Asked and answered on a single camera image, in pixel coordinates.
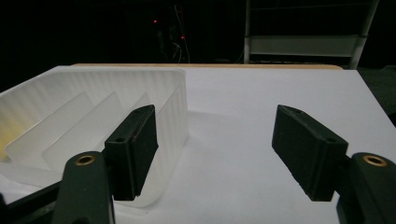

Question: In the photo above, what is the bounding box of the thin white cable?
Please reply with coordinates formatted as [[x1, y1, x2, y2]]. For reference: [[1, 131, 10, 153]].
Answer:
[[173, 4, 191, 64]]

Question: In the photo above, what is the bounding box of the dark equipment with red lights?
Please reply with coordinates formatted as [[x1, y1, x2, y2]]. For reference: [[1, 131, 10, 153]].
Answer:
[[150, 17, 190, 63]]

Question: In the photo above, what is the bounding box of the translucent white plastic divided box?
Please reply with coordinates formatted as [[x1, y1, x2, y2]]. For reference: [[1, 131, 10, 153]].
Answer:
[[0, 66, 190, 209]]

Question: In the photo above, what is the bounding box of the white metal shelf rack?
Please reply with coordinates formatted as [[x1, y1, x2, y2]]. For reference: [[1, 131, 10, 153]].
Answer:
[[243, 0, 381, 70]]

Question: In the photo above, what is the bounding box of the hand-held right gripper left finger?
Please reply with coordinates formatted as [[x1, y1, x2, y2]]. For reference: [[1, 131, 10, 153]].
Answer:
[[104, 104, 159, 202]]

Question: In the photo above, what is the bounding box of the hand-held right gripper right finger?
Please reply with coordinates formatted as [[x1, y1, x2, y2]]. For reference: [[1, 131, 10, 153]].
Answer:
[[271, 104, 349, 203]]

